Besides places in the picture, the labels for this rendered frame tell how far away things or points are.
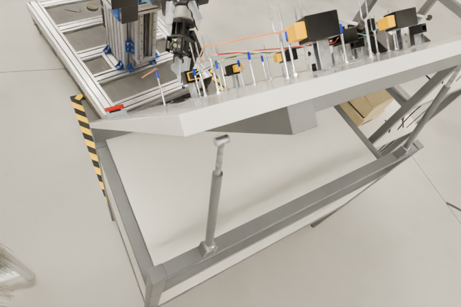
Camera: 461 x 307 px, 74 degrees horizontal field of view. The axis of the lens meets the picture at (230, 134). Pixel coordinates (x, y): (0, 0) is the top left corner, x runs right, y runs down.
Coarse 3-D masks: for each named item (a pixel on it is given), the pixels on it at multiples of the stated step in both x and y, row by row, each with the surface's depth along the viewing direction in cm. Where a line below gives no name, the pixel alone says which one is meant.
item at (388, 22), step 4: (388, 16) 71; (392, 16) 71; (380, 20) 73; (384, 20) 72; (388, 20) 71; (392, 20) 71; (380, 24) 73; (384, 24) 72; (388, 24) 71; (392, 24) 71; (380, 28) 74; (384, 28) 72; (388, 28) 73
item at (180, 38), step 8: (176, 24) 103; (184, 24) 105; (192, 24) 106; (176, 32) 104; (184, 32) 105; (168, 40) 106; (176, 40) 104; (184, 40) 102; (192, 40) 107; (176, 48) 104; (184, 48) 103; (192, 48) 107; (184, 56) 111
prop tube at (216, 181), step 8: (216, 176) 62; (216, 184) 63; (216, 192) 65; (216, 200) 67; (216, 208) 69; (208, 216) 72; (216, 216) 71; (208, 224) 73; (208, 232) 75; (208, 240) 78; (208, 248) 80
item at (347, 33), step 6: (348, 30) 104; (354, 30) 104; (336, 36) 108; (348, 36) 104; (354, 36) 105; (336, 42) 106; (348, 42) 104; (342, 48) 108; (348, 48) 106; (348, 54) 106; (348, 60) 106
